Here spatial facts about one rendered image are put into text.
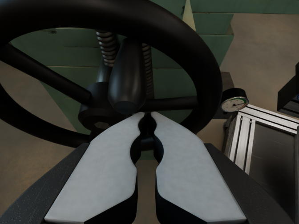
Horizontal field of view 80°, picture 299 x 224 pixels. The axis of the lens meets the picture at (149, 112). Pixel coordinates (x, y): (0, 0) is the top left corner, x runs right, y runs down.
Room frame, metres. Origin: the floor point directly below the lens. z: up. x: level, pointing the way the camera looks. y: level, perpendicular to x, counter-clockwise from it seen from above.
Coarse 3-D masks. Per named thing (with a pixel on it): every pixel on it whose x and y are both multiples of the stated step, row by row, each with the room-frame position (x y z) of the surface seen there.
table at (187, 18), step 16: (192, 0) 0.30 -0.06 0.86; (208, 0) 0.30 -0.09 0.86; (224, 0) 0.30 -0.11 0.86; (240, 0) 0.31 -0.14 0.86; (256, 0) 0.31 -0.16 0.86; (272, 0) 0.31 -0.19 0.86; (288, 0) 0.31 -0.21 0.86; (192, 16) 0.24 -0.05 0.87; (64, 32) 0.20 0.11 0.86; (80, 32) 0.21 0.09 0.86
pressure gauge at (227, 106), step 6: (228, 90) 0.27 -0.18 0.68; (234, 90) 0.26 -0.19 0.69; (240, 90) 0.26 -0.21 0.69; (222, 96) 0.26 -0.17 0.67; (228, 96) 0.25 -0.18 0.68; (234, 96) 0.25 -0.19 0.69; (240, 96) 0.24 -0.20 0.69; (246, 96) 0.25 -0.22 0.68; (222, 102) 0.24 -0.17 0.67; (228, 102) 0.24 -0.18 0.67; (234, 102) 0.24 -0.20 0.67; (240, 102) 0.24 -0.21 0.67; (246, 102) 0.24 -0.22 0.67; (222, 108) 0.24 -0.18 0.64; (228, 108) 0.24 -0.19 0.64; (234, 108) 0.24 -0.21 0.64; (240, 108) 0.24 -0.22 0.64
